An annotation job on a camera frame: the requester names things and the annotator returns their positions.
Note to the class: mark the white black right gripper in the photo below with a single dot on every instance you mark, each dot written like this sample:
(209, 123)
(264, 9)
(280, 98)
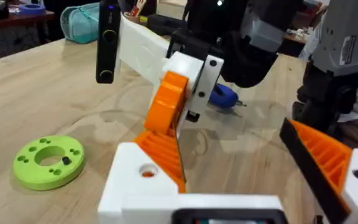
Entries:
(141, 46)

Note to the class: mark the white orange left gripper right finger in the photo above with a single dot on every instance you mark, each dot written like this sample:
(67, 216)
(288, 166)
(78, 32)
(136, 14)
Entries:
(328, 161)

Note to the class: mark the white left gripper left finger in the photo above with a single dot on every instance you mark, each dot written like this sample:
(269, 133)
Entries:
(129, 180)

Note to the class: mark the orange ribbed wedge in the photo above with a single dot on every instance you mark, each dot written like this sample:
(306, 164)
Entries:
(163, 152)

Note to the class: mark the blue electric screwdriver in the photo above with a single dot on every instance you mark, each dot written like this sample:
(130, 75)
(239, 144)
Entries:
(224, 96)

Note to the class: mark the small black screw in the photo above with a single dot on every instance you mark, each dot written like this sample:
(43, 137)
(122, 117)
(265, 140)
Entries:
(66, 160)

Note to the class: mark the green disc with holes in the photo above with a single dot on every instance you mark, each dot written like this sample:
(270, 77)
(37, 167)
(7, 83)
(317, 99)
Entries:
(33, 174)

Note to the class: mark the teal soft zip bag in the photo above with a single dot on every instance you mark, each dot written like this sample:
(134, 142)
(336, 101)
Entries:
(81, 25)

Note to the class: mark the blue tape roll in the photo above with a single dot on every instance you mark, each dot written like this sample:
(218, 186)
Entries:
(31, 8)

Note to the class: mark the brown side table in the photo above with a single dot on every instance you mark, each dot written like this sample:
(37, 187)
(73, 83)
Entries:
(11, 21)

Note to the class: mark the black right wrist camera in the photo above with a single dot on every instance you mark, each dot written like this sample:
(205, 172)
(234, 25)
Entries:
(108, 43)

